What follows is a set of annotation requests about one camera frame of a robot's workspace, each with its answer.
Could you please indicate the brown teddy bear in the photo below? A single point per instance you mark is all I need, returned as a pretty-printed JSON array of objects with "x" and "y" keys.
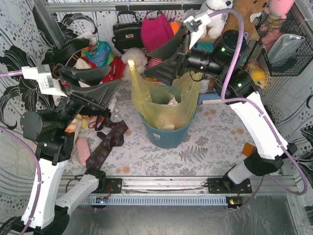
[{"x": 250, "y": 10}]

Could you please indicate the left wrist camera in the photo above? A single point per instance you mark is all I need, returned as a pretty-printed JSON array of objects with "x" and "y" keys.
[{"x": 42, "y": 74}]

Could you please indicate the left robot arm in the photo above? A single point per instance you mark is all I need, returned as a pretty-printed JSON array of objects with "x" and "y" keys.
[{"x": 46, "y": 214}]

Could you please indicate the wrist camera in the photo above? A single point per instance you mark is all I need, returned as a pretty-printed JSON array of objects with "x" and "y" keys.
[
  {"x": 196, "y": 25},
  {"x": 42, "y": 74}
]

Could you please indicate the teal folded towel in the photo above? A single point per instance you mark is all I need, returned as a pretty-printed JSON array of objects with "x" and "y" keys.
[{"x": 207, "y": 46}]

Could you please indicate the yellow plush duck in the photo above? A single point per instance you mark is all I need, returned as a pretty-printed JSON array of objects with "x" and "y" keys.
[{"x": 256, "y": 73}]

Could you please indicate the yellow trash bag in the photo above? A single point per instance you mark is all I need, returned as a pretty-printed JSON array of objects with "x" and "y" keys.
[{"x": 151, "y": 99}]

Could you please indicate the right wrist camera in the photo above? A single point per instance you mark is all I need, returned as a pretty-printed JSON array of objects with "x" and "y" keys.
[{"x": 196, "y": 25}]

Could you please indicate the black hat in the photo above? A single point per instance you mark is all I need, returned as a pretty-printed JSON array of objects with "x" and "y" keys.
[{"x": 63, "y": 54}]

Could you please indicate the pink plush toy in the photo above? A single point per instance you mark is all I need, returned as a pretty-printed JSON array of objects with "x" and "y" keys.
[{"x": 277, "y": 10}]

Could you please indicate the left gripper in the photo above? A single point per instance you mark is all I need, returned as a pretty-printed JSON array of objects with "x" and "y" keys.
[{"x": 66, "y": 85}]

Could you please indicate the magenta fabric bag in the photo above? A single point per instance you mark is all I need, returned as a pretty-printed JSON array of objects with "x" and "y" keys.
[{"x": 155, "y": 32}]

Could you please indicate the red garment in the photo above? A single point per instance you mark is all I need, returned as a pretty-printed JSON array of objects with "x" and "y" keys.
[{"x": 117, "y": 68}]

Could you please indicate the teal trash bin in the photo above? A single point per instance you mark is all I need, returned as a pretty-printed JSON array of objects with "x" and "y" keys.
[{"x": 167, "y": 139}]

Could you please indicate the black leather handbag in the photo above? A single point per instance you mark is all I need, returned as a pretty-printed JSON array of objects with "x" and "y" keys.
[{"x": 127, "y": 35}]

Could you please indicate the white plush lamb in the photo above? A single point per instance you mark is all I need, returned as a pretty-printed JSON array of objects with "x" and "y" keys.
[{"x": 138, "y": 56}]

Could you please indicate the pink fuzzy case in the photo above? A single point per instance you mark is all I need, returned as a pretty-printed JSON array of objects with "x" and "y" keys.
[{"x": 83, "y": 150}]

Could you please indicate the white plush dog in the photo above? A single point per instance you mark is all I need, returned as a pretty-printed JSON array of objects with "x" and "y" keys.
[{"x": 216, "y": 26}]

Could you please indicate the brown floral necktie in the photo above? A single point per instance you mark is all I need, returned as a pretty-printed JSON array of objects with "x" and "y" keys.
[{"x": 112, "y": 135}]

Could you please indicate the orange plush toy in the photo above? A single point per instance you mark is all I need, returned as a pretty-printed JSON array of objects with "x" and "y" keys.
[{"x": 175, "y": 26}]

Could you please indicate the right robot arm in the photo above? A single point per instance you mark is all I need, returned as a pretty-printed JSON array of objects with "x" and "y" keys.
[{"x": 237, "y": 89}]

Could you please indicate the pink plush pig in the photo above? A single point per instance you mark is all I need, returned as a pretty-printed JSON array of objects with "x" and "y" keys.
[{"x": 154, "y": 61}]

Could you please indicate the blue flat mop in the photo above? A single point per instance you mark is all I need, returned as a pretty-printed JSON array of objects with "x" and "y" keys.
[{"x": 209, "y": 98}]

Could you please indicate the white sneaker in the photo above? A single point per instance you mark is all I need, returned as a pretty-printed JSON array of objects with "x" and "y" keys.
[{"x": 204, "y": 86}]

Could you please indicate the crumpled paper trash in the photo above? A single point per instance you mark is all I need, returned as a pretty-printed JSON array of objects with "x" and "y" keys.
[{"x": 173, "y": 102}]

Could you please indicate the black wire basket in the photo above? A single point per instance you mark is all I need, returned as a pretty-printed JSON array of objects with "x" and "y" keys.
[{"x": 270, "y": 33}]

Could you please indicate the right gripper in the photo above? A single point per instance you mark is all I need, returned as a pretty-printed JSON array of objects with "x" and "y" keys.
[{"x": 182, "y": 58}]

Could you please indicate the silver foil pouch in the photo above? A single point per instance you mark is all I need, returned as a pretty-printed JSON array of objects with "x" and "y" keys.
[{"x": 285, "y": 47}]

